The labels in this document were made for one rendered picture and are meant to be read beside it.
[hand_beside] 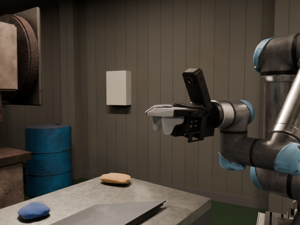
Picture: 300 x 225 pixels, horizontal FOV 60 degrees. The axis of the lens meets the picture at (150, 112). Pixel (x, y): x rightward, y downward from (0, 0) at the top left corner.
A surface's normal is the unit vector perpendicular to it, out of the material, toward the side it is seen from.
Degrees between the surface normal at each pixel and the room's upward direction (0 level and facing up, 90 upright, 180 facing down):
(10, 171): 90
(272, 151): 62
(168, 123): 98
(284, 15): 90
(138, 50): 90
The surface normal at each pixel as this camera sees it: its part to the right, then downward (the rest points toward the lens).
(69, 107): -0.44, 0.06
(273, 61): -0.65, 0.05
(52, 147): 0.48, 0.06
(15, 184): 0.84, 0.04
